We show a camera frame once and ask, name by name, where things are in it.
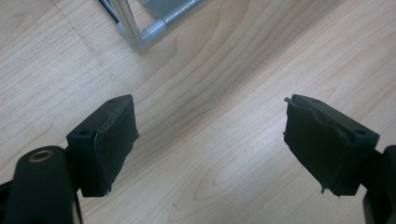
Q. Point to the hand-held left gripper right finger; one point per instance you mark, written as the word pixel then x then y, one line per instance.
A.
pixel 327 149

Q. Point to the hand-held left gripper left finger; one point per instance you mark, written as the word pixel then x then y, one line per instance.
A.
pixel 102 146

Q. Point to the grey metal shoe rack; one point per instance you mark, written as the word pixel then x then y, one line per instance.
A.
pixel 146 28

